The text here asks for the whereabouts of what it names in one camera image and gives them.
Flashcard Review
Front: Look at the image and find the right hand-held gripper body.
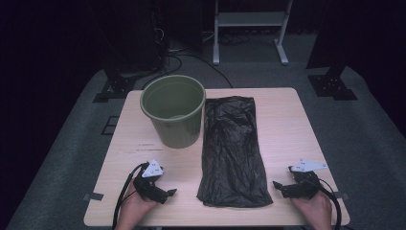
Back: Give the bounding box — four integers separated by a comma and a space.
282, 157, 329, 201

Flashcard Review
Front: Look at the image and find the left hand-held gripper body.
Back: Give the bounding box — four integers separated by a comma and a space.
133, 159, 169, 205

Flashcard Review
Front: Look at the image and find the black garbage bag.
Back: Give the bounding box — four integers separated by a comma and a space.
196, 95, 274, 209

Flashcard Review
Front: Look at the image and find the green plastic bin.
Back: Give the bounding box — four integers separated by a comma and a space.
139, 74, 207, 150

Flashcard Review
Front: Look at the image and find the person's right hand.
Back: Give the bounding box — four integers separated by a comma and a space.
291, 193, 334, 230

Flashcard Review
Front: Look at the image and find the person's left hand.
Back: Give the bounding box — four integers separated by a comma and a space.
115, 187, 159, 230

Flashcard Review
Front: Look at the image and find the black stand base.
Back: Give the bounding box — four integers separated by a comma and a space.
306, 62, 359, 102
92, 76, 137, 104

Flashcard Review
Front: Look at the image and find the dark equipment cabinet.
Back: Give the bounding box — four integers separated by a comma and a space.
101, 0, 169, 75

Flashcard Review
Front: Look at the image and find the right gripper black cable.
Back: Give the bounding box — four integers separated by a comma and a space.
314, 176, 343, 230

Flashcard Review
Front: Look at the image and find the black floor hatch frame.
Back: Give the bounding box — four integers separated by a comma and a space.
101, 115, 120, 136

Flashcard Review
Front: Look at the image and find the black floor cable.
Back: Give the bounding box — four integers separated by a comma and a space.
141, 53, 235, 91

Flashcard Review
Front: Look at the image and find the white metal stand frame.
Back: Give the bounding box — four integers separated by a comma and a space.
213, 0, 294, 67

